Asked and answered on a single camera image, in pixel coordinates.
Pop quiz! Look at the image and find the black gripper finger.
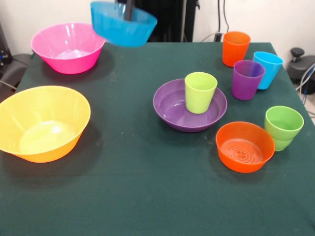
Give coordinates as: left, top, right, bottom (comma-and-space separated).
124, 0, 135, 21

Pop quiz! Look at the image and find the small blue bowl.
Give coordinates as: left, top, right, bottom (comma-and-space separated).
90, 1, 158, 48

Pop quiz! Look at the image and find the lime yellow cup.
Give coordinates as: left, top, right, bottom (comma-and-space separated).
184, 72, 218, 115

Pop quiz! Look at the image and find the purple bowl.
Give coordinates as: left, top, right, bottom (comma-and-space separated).
153, 78, 228, 133

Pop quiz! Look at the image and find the black computer tower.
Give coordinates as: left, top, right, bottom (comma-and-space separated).
0, 22, 13, 72

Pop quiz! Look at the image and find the large pink bowl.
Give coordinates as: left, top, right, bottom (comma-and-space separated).
30, 22, 107, 75

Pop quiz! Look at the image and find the orange cup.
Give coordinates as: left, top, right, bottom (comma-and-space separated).
222, 31, 251, 67

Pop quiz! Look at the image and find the large orange yellow bowl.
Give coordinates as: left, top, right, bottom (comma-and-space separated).
0, 85, 92, 163

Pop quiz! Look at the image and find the purple cup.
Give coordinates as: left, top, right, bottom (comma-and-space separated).
232, 59, 266, 101

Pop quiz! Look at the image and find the blue cup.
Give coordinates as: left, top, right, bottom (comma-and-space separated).
253, 51, 284, 90

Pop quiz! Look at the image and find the black equipment with knob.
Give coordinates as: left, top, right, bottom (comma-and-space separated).
287, 48, 315, 86

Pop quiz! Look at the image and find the green cup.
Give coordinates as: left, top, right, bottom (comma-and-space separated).
264, 106, 305, 142
270, 136, 295, 152

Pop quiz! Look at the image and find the dark green tablecloth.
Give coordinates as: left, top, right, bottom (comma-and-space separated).
0, 41, 315, 236

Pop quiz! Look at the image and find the small orange bowl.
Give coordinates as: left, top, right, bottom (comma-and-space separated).
215, 121, 276, 174

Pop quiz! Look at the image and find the white cable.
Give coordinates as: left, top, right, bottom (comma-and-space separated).
200, 31, 219, 43

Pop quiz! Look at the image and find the blue cable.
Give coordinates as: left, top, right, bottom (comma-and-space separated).
296, 62, 315, 104

